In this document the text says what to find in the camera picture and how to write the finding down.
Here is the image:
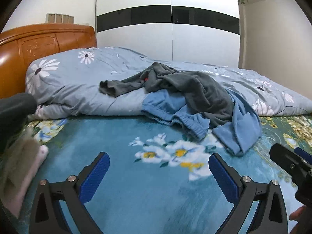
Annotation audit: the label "dark grey sweatshirt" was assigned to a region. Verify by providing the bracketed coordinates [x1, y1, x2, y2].
[99, 62, 234, 128]

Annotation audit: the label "folded grey pink clothes stack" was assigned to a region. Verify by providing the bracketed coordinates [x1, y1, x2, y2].
[1, 93, 49, 218]

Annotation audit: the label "right hand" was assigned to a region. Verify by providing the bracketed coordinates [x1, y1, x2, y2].
[289, 206, 306, 222]

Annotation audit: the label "blue pants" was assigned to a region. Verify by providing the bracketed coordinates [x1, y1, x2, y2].
[141, 89, 262, 156]

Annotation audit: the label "teal floral blanket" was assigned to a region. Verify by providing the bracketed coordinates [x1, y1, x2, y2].
[13, 116, 311, 233]

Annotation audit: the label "light blue floral duvet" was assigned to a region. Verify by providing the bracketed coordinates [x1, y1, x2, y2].
[25, 47, 311, 120]

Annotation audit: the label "orange wooden headboard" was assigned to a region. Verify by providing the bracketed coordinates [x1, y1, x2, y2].
[1, 23, 97, 98]

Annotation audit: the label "white black-striped wardrobe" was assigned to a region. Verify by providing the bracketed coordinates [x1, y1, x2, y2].
[96, 0, 240, 68]

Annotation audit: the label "beige boxes on headboard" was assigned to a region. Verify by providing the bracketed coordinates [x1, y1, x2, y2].
[45, 13, 74, 24]

